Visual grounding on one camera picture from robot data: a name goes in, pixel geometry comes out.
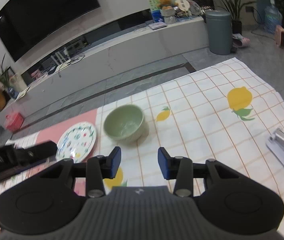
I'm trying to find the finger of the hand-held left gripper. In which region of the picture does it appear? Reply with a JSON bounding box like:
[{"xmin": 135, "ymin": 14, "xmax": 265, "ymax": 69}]
[{"xmin": 15, "ymin": 141, "xmax": 58, "ymax": 167}]

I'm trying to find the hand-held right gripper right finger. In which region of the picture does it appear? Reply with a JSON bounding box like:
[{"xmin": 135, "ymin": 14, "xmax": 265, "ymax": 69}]
[{"xmin": 158, "ymin": 147, "xmax": 235, "ymax": 198}]

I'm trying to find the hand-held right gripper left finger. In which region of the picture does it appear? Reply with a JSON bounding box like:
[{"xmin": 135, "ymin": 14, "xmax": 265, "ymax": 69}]
[{"xmin": 40, "ymin": 146, "xmax": 122, "ymax": 198}]

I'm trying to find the green ceramic bowl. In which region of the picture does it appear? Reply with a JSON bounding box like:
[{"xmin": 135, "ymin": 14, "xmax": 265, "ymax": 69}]
[{"xmin": 103, "ymin": 104, "xmax": 149, "ymax": 145}]

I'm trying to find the white patterned plate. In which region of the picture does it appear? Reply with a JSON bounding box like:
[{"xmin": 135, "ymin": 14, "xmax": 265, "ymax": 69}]
[{"xmin": 56, "ymin": 122, "xmax": 97, "ymax": 163}]

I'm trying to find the pink placemat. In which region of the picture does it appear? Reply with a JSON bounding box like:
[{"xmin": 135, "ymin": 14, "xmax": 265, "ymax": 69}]
[{"xmin": 20, "ymin": 109, "xmax": 98, "ymax": 197}]

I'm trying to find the red box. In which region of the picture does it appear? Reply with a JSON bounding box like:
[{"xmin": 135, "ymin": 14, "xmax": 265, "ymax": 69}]
[{"xmin": 5, "ymin": 112, "xmax": 25, "ymax": 131}]

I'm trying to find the checkered lemon print tablecloth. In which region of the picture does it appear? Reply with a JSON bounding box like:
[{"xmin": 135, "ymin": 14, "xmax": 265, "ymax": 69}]
[{"xmin": 0, "ymin": 57, "xmax": 284, "ymax": 240}]

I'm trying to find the white jar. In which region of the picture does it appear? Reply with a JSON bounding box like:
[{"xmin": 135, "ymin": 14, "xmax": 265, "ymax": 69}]
[{"xmin": 10, "ymin": 74, "xmax": 24, "ymax": 93}]

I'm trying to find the small potted plant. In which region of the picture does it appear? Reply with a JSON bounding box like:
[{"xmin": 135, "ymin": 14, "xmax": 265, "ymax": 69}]
[{"xmin": 0, "ymin": 55, "xmax": 15, "ymax": 90}]

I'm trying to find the white router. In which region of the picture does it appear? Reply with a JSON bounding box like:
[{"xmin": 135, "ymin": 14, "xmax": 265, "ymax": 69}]
[{"xmin": 50, "ymin": 47, "xmax": 70, "ymax": 65}]

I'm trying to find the white tv console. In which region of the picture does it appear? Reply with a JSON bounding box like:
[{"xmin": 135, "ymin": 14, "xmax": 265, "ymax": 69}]
[{"xmin": 0, "ymin": 17, "xmax": 210, "ymax": 130}]

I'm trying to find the white flat box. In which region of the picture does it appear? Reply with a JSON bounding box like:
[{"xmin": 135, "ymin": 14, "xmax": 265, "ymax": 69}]
[{"xmin": 149, "ymin": 22, "xmax": 167, "ymax": 30}]

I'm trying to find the black television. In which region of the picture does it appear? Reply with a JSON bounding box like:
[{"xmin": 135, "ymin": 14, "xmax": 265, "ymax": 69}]
[{"xmin": 0, "ymin": 0, "xmax": 100, "ymax": 62}]

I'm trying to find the grey-green trash bin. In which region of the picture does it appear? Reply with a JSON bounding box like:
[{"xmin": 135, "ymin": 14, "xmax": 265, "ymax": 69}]
[{"xmin": 204, "ymin": 10, "xmax": 232, "ymax": 55}]

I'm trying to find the pair of slippers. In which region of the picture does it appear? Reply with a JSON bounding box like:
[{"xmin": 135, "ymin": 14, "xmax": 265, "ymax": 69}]
[{"xmin": 232, "ymin": 34, "xmax": 250, "ymax": 49}]

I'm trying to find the blue box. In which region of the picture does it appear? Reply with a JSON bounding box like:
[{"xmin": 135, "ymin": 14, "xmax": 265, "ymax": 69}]
[{"xmin": 152, "ymin": 10, "xmax": 165, "ymax": 23}]

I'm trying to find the green patterned box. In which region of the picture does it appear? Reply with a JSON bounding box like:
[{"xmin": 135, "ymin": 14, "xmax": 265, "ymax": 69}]
[{"xmin": 149, "ymin": 0, "xmax": 185, "ymax": 13}]

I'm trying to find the white round hand fan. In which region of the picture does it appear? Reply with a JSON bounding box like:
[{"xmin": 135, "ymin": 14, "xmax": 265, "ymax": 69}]
[{"xmin": 174, "ymin": 0, "xmax": 190, "ymax": 12}]

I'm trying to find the orange plush bear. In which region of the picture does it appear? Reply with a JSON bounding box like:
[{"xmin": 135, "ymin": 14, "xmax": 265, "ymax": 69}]
[{"xmin": 157, "ymin": 0, "xmax": 175, "ymax": 9}]

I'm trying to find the small pink heater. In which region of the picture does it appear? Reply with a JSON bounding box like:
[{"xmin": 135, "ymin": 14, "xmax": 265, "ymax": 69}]
[{"xmin": 274, "ymin": 25, "xmax": 284, "ymax": 48}]

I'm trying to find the tall potted plant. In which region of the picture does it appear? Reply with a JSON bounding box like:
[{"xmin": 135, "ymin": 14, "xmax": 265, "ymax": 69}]
[{"xmin": 203, "ymin": 0, "xmax": 255, "ymax": 34}]

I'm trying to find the blue water jug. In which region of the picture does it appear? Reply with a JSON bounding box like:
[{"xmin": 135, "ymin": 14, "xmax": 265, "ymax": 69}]
[{"xmin": 264, "ymin": 6, "xmax": 282, "ymax": 34}]

